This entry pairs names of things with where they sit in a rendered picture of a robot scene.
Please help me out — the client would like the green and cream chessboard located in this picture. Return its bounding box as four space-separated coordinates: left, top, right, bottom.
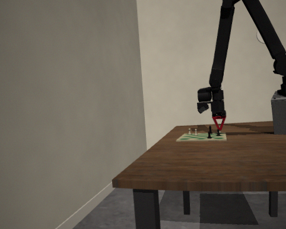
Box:
176 132 227 142

